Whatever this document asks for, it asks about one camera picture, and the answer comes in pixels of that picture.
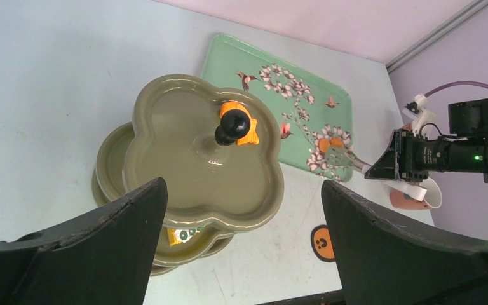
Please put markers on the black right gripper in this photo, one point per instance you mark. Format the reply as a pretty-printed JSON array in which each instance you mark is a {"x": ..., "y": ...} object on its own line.
[{"x": 412, "y": 158}]

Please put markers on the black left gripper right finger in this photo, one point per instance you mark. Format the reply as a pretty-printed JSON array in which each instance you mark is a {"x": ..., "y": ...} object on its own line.
[{"x": 385, "y": 257}]

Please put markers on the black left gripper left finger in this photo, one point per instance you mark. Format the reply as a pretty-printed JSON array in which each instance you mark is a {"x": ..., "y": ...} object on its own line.
[{"x": 104, "y": 256}]

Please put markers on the metal serving tongs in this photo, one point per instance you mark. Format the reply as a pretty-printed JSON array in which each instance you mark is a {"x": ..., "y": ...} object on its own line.
[{"x": 344, "y": 157}]

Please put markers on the orange-handled cup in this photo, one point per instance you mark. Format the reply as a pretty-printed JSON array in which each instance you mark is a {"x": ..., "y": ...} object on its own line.
[{"x": 432, "y": 200}]

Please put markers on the yellow smiley face coaster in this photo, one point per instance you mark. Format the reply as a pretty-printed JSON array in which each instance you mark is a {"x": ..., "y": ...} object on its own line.
[{"x": 321, "y": 244}]

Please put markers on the yellow toy cake slice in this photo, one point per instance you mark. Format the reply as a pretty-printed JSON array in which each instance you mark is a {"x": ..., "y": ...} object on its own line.
[{"x": 179, "y": 236}]

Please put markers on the orange toy fish pastry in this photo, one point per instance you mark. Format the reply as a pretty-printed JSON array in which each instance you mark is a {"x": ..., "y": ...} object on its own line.
[{"x": 237, "y": 124}]

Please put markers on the green three-tier serving stand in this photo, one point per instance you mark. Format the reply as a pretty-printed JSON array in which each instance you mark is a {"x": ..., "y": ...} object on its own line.
[{"x": 175, "y": 133}]

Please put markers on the orange flower toy cookie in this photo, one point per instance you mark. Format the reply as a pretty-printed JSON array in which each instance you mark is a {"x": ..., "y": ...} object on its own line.
[{"x": 336, "y": 142}]

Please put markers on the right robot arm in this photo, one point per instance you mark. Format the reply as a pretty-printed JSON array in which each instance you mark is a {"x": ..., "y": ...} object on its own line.
[{"x": 468, "y": 120}]

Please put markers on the far orange cup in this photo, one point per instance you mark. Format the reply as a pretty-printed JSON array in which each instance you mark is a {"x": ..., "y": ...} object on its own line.
[{"x": 407, "y": 126}]

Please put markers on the green floral serving tray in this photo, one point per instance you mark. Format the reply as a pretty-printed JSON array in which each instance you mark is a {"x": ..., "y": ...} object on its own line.
[{"x": 306, "y": 107}]

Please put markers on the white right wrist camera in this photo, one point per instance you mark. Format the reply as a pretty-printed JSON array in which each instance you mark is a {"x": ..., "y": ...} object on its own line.
[{"x": 420, "y": 117}]

